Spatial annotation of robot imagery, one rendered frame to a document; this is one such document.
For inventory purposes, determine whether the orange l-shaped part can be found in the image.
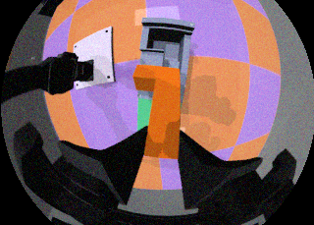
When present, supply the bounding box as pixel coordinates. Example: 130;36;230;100
132;64;181;159

